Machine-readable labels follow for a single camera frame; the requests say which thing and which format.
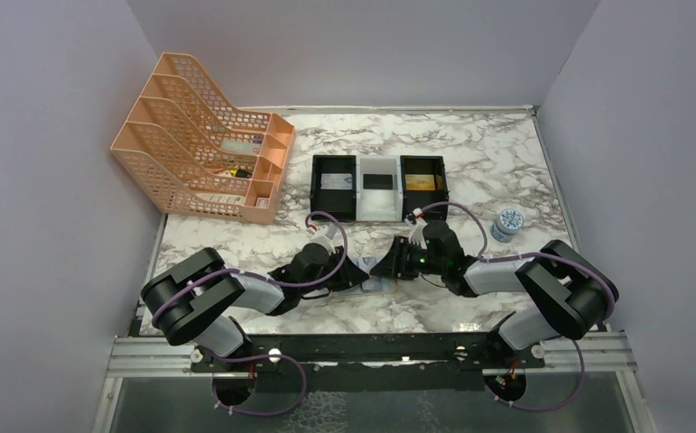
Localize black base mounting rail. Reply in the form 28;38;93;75
190;332;545;393

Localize gold card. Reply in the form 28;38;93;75
404;174;437;191

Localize black card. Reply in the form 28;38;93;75
362;173;395;190

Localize items in organizer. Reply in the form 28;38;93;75
193;125;264;204

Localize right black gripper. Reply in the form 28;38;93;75
371;235;446;280

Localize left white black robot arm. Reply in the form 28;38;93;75
141;241;369;371

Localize blue white round tin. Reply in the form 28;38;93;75
490;208;524;243

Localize white middle tray bin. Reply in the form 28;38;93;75
356;155;403;222

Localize black right tray bin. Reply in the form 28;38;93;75
400;155;450;217

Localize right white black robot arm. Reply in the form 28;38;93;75
369;221;618;367

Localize peach plastic file organizer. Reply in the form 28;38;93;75
110;52;296;225

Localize black tray bin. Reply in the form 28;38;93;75
400;155;450;217
310;154;357;222

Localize silver VIP card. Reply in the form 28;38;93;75
353;257;382;278

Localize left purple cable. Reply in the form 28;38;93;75
151;210;350;330

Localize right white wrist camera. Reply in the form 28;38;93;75
404;208;428;249

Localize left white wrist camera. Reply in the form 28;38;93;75
309;230;336;254

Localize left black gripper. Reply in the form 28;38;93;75
300;246;369;296

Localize black left tray bin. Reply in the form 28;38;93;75
310;154;357;222

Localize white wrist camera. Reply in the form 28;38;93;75
404;208;428;249
309;230;336;254

